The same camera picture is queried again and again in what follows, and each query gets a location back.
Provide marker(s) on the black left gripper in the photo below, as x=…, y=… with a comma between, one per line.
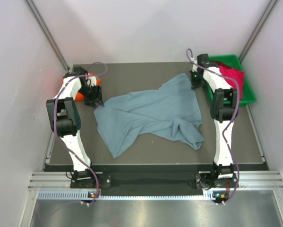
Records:
x=96, y=98

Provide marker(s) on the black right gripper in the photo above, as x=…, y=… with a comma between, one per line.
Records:
x=195, y=85

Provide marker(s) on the blue grey t shirt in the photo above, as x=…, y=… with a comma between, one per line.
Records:
x=171, y=112

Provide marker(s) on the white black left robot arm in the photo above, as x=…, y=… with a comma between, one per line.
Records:
x=66, y=123

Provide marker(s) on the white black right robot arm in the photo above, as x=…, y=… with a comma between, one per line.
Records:
x=223, y=111

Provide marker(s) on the orange folded t shirt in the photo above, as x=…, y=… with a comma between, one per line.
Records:
x=71, y=86

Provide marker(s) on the dark red t shirt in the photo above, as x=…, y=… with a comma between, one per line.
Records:
x=220, y=64

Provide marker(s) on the pink t shirt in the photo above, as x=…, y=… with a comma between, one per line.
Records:
x=237, y=75

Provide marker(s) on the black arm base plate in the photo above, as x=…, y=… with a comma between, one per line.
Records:
x=190, y=179

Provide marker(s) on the grey slotted cable duct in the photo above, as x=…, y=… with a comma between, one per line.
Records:
x=90, y=195

